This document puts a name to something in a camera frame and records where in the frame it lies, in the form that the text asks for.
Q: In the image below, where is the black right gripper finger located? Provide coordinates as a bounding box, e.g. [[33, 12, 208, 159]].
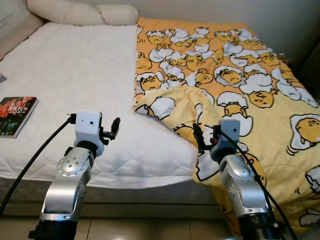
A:
[[193, 122, 206, 152]]

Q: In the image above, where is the yellow egg cartoon blanket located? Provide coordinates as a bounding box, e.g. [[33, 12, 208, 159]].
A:
[[132, 16, 320, 236]]

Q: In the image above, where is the dark book with red print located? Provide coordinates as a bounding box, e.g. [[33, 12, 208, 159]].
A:
[[0, 96, 40, 140]]

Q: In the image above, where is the grey bed base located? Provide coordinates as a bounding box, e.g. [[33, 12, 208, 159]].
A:
[[0, 175, 228, 219]]

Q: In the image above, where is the white quilted mattress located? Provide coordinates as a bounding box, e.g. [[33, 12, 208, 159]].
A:
[[0, 22, 201, 190]]

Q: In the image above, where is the small cream pillow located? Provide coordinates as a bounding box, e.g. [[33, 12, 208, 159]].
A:
[[96, 4, 140, 26]]

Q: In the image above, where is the large cream pillow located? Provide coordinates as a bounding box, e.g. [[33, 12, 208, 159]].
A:
[[26, 0, 107, 27]]

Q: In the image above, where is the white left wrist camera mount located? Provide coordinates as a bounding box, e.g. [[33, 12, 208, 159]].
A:
[[73, 110, 106, 157]]

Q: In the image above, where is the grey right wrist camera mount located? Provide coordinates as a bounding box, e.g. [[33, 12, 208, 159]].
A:
[[210, 119, 242, 162]]

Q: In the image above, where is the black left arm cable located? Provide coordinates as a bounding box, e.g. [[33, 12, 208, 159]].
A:
[[0, 114, 77, 217]]

